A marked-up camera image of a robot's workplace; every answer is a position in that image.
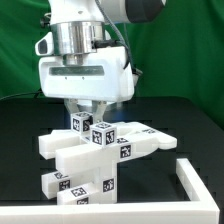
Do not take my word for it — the black cable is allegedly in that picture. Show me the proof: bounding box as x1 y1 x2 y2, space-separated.
0 91 43 102

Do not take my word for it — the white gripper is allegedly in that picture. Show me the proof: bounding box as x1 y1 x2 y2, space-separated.
39 46 134 123

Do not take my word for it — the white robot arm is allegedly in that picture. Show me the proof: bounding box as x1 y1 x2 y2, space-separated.
35 0 166 122

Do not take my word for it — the white frame wall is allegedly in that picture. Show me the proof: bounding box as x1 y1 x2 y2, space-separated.
0 158 220 224

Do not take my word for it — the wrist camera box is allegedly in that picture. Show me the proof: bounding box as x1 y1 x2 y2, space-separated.
35 32 54 56

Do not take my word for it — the white tagged cube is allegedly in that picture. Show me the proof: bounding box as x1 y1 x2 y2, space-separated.
71 112 93 135
90 122 117 147

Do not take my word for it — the white chair seat plate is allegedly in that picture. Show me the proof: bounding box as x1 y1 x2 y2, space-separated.
38 130 120 204

